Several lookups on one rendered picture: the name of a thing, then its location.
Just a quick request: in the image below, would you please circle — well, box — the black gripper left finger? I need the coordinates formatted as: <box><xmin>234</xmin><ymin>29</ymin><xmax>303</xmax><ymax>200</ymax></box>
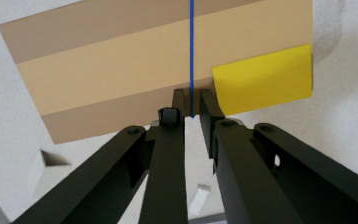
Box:
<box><xmin>10</xmin><ymin>89</ymin><xmax>189</xmax><ymax>224</ymax></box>

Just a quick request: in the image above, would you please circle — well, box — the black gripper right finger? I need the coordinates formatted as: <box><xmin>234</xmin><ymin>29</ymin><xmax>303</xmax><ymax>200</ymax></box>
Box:
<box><xmin>199</xmin><ymin>89</ymin><xmax>358</xmax><ymax>224</ymax></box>

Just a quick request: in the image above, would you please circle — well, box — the brown cardboard box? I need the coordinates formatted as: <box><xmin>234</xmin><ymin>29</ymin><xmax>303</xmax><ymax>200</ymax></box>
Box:
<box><xmin>0</xmin><ymin>0</ymin><xmax>313</xmax><ymax>145</ymax></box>

